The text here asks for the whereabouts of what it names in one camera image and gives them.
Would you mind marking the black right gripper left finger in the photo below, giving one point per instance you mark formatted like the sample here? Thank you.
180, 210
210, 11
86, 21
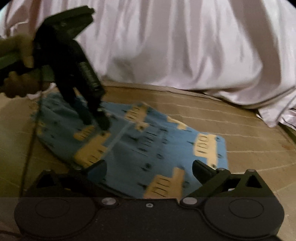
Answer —
90, 182

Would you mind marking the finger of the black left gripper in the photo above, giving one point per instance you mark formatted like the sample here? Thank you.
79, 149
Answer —
76, 104
96, 109

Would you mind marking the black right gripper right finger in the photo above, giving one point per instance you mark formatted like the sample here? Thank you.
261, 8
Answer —
212, 181

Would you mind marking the person left hand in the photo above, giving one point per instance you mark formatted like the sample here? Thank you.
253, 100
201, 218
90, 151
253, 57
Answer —
15, 85

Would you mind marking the blue car print pants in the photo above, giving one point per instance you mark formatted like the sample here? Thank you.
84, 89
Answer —
148, 154

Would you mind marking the pink satin bed sheet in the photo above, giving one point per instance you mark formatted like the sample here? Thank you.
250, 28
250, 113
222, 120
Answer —
239, 51

